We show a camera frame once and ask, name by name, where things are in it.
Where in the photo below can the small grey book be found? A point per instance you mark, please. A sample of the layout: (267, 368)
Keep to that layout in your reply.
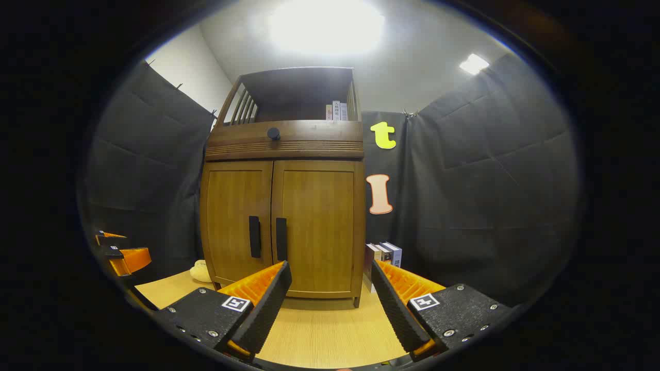
(344, 112)

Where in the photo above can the large ceiling light panel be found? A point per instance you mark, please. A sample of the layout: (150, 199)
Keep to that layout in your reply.
(326, 26)

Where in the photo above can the black round drawer knob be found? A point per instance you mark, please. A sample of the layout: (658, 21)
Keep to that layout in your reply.
(274, 134)

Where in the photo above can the small white book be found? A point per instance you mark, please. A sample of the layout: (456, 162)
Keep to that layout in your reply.
(336, 111)

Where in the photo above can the small tan book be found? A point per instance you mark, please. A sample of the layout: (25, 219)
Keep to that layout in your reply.
(329, 113)

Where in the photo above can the wooden double-door shoe cabinet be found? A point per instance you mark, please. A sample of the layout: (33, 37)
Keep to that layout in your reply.
(283, 149)

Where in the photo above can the wooden cabinet drawer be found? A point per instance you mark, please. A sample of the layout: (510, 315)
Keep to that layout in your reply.
(319, 139)

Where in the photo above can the small ceiling light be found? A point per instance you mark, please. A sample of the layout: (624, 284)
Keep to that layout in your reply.
(474, 64)

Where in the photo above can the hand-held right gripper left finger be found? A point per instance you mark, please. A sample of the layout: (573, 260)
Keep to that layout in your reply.
(265, 309)

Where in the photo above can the wooden shoe cabinet door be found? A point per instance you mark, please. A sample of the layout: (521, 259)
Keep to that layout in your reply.
(319, 216)
(229, 206)

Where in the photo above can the white spine book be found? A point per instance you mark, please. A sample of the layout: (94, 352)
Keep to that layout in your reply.
(384, 253)

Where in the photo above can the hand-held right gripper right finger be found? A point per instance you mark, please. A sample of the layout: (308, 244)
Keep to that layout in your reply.
(397, 309)

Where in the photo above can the cream soft toy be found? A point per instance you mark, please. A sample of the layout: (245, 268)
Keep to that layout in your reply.
(201, 272)

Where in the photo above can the black backdrop cloth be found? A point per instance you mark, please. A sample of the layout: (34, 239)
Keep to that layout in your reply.
(479, 196)
(149, 170)

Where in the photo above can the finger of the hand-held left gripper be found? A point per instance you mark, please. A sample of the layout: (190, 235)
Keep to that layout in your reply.
(111, 237)
(134, 260)

